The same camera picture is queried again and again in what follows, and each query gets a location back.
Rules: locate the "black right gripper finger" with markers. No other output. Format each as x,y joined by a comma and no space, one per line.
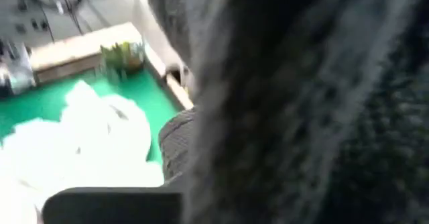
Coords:
110,207

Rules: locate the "plain white towel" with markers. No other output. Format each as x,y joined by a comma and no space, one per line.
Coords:
83,143

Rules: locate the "grey waffle towel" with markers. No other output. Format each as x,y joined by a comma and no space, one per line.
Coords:
176,143

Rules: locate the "dark grey towel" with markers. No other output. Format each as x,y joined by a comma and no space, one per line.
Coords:
301,100

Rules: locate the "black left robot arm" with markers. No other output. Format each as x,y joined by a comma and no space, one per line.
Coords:
13,73

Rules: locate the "small green potted plant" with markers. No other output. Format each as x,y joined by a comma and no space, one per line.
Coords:
120,56

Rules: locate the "white standing pole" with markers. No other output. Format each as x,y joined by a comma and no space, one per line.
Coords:
151,33

